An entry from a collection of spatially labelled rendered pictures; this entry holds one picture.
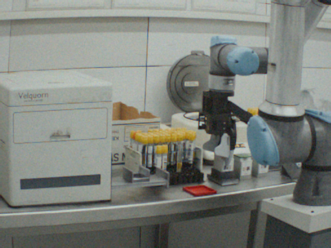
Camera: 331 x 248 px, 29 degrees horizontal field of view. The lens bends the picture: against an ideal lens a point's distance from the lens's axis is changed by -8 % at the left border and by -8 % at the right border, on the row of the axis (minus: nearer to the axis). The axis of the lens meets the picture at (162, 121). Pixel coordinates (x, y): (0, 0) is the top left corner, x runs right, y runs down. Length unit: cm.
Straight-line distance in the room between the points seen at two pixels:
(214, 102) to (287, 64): 42
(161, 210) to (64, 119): 35
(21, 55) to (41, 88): 65
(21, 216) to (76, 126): 27
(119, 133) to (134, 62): 44
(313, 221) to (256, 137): 25
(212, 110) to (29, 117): 55
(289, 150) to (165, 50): 100
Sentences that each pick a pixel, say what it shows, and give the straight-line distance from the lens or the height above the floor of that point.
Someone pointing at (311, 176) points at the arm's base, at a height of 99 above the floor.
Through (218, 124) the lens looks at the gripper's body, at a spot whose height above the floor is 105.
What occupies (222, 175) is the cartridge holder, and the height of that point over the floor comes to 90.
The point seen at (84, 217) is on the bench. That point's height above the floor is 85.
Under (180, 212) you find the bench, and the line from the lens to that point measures 179.
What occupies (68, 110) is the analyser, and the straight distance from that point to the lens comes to 164.
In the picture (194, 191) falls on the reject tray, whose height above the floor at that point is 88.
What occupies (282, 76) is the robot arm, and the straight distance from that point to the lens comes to 153.
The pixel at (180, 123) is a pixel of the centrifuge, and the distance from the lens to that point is 224.
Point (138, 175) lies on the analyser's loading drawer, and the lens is 183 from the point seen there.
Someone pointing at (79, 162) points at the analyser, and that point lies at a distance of 167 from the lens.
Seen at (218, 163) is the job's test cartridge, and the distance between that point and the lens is 195.
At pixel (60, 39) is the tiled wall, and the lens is 229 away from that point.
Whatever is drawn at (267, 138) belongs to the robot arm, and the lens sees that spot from 153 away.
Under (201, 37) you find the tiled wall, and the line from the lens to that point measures 252.
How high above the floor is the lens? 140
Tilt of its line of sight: 11 degrees down
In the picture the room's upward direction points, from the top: 3 degrees clockwise
